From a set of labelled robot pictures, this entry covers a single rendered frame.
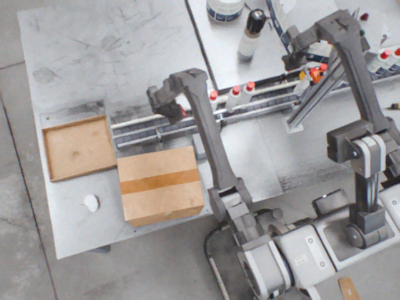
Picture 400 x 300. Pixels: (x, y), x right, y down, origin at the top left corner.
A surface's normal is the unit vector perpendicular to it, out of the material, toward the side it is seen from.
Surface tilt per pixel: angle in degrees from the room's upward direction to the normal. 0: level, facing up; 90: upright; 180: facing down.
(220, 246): 0
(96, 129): 0
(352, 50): 40
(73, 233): 0
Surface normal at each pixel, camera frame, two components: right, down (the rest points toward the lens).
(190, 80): 0.28, -0.02
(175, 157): 0.06, -0.31
